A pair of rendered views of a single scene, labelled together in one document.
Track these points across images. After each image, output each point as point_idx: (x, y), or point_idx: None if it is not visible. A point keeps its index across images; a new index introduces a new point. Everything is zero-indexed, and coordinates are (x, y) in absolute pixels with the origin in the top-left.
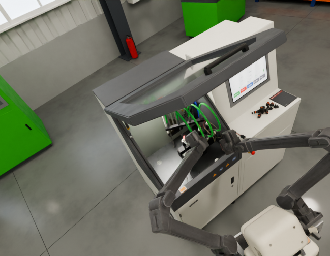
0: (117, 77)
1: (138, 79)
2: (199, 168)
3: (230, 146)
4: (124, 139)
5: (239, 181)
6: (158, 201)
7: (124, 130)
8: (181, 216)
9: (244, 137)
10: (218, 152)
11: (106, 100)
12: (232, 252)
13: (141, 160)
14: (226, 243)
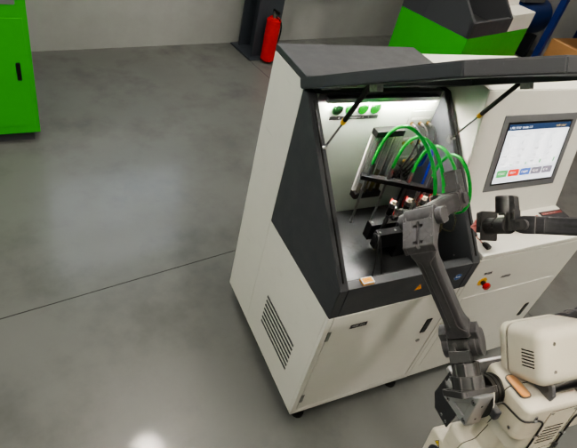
0: (325, 46)
1: (364, 65)
2: (390, 270)
3: (503, 219)
4: (285, 157)
5: (429, 339)
6: (429, 209)
7: (319, 131)
8: (327, 340)
9: (489, 247)
10: None
11: (306, 68)
12: (481, 349)
13: (321, 196)
14: (478, 332)
